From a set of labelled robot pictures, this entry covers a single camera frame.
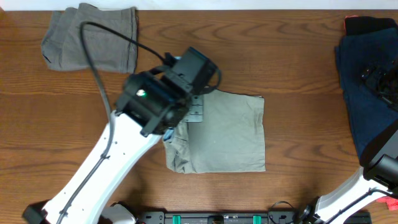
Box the light khaki shorts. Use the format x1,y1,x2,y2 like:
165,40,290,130
162,90,266,174

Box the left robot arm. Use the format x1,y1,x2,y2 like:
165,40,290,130
22,47,221,223

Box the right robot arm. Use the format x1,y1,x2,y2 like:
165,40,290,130
168,122,397,224

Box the navy blue garment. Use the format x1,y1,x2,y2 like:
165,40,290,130
335,28,397,156

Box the black garment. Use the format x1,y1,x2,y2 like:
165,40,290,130
343,16,397,35

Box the red cloth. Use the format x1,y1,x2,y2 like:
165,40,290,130
376,197,398,211

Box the folded grey shorts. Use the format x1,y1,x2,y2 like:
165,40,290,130
40,3,137,73

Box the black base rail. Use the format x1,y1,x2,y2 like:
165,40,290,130
136,211,296,224

